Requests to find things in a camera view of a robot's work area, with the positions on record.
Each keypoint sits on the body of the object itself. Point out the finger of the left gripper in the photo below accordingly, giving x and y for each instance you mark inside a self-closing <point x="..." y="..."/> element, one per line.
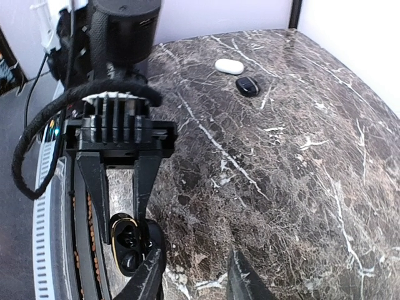
<point x="92" y="212"/>
<point x="144" y="175"/>

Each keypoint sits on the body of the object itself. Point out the right black frame post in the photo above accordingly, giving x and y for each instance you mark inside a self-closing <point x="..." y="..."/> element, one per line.
<point x="295" y="14"/>

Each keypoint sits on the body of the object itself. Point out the black front frame rail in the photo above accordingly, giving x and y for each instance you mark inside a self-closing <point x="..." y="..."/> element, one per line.
<point x="78" y="262"/>

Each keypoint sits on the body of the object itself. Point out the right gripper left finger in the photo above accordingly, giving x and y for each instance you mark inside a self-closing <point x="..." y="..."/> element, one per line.
<point x="147" y="280"/>

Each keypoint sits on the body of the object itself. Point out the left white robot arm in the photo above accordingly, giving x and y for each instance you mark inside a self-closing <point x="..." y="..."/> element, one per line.
<point x="100" y="46"/>

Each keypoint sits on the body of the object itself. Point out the white slotted cable duct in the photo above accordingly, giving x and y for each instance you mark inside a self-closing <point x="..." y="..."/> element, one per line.
<point x="41" y="236"/>

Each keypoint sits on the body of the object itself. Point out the white earbud charging case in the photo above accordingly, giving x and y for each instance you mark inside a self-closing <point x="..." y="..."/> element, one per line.
<point x="229" y="66"/>

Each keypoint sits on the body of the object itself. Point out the black charging case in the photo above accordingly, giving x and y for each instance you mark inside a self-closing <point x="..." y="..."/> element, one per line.
<point x="128" y="260"/>
<point x="247" y="86"/>

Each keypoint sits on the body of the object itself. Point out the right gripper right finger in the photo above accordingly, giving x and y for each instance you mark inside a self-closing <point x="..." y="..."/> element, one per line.
<point x="242" y="280"/>

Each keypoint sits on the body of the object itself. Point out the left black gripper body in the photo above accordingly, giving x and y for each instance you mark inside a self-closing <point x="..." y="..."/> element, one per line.
<point x="158" y="139"/>

